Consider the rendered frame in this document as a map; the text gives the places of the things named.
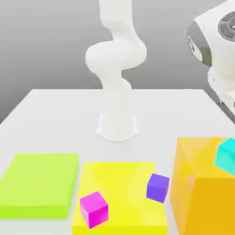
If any small purple cube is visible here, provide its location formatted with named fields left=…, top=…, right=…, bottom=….
left=146, top=173, right=170, bottom=204

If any small magenta cube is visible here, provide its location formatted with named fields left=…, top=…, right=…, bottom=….
left=79, top=191, right=109, bottom=230

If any small cyan cube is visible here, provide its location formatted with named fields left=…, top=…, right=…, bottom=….
left=214, top=137, right=235, bottom=176

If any large yellow box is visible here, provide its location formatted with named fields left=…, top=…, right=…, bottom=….
left=72, top=162, right=168, bottom=235

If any large lime green box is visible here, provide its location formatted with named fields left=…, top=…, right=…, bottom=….
left=0, top=153, right=80, bottom=220

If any large orange box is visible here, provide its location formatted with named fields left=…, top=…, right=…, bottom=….
left=170, top=137, right=235, bottom=235

